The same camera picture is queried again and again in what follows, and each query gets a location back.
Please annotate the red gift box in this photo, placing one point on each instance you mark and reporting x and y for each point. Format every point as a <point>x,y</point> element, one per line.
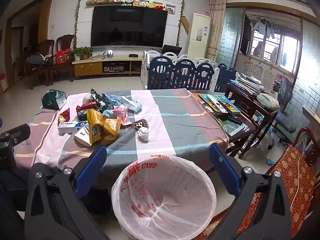
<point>63,57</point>

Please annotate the stack of books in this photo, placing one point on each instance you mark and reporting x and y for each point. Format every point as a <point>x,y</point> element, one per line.
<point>247,85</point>

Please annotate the trash bin with white liner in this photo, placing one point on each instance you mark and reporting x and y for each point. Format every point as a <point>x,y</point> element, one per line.
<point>165,200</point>

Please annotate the red cushioned wooden chair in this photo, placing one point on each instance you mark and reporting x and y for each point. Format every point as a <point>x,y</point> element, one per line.
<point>292,175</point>

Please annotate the dark wooden armchair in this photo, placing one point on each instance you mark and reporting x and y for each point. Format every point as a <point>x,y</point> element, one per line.
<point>46,47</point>
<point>65,41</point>

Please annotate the row of picture books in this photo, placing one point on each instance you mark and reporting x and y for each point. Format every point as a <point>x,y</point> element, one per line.
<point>212,102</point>

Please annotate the green snack wrapper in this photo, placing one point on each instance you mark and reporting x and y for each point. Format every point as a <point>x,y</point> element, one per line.
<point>100,101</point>

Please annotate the panda plush toy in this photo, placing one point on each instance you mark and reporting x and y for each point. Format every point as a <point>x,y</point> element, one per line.
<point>128,1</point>

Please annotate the large black television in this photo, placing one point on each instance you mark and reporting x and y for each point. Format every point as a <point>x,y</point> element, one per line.
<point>128,26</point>

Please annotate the red plush toy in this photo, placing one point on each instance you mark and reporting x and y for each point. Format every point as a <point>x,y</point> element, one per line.
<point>160,6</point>

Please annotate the dark wooden desk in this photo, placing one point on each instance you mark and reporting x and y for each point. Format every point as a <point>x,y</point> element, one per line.
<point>246,102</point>

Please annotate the pink wrapper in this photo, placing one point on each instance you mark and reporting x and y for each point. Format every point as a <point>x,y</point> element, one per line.
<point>121,113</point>

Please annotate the white and blue medicine box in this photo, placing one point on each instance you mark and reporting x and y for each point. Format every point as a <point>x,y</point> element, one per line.
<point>70,127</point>

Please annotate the small white carton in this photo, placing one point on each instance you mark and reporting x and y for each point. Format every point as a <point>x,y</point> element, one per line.
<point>81,136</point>

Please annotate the yellow plush toy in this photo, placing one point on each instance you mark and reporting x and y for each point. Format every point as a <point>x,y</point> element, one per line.
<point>150,5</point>

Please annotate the light blue cloth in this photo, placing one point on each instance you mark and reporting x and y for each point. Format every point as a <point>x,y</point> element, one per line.
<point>108,113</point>

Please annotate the black bag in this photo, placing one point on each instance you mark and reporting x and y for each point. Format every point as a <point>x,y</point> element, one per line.
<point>36,60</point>

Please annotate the hanging clothes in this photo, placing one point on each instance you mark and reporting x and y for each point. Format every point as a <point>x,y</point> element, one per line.
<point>263,27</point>

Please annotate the red and white sack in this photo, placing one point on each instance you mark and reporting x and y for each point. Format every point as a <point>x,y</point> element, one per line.
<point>3,82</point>

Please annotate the blue children's desk chair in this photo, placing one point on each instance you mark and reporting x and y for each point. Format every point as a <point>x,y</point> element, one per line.
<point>285,120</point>

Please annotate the window with metal grille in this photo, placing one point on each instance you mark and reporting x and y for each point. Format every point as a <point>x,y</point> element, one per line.
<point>282,45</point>

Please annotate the yellow snack bag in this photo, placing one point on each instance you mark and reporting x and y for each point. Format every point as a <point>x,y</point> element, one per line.
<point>110,128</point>

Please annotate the plaid tablecloth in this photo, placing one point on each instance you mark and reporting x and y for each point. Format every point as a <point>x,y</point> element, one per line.
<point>160,120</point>

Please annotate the green gift bag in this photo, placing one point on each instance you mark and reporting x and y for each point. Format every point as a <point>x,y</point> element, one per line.
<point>51,100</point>

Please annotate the wooden television cabinet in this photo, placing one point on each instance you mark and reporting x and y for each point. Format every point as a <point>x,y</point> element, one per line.
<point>87,68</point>

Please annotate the white and navy playpen fence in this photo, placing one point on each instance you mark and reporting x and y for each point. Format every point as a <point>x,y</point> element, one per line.
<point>182,73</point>

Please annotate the black stereo unit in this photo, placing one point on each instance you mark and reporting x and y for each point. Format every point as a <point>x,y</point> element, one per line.
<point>113,68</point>

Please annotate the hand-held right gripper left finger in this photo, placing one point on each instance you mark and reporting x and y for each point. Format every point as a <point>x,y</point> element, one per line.
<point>90,172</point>

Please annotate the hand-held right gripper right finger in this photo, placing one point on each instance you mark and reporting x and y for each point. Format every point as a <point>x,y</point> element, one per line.
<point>225,172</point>

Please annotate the clear blue plastic wrapper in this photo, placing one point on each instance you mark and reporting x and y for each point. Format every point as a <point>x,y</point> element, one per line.
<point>131,103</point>

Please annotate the grey cushion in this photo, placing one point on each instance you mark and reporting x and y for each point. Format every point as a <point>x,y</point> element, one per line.
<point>267,102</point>

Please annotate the potted green plant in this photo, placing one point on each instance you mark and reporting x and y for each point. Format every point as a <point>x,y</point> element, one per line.
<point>82,52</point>

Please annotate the white standing air conditioner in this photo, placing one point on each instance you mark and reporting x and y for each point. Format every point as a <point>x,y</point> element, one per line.
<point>198,32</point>

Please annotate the white tissue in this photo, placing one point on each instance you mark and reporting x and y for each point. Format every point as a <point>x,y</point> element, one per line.
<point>143,133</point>

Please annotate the beige curtain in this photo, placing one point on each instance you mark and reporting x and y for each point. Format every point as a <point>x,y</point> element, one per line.
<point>216,27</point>

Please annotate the ivy garland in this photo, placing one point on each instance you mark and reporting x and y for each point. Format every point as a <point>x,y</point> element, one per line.
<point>181,17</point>
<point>78,17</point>

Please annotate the red snack wrapper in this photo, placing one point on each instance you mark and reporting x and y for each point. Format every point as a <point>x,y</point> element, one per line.
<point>64,116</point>

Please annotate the light blue plastic bag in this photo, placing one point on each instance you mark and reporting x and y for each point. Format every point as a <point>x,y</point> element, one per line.
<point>111,99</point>

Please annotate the white plastic bag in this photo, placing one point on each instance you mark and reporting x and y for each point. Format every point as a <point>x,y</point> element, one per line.
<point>87,98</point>

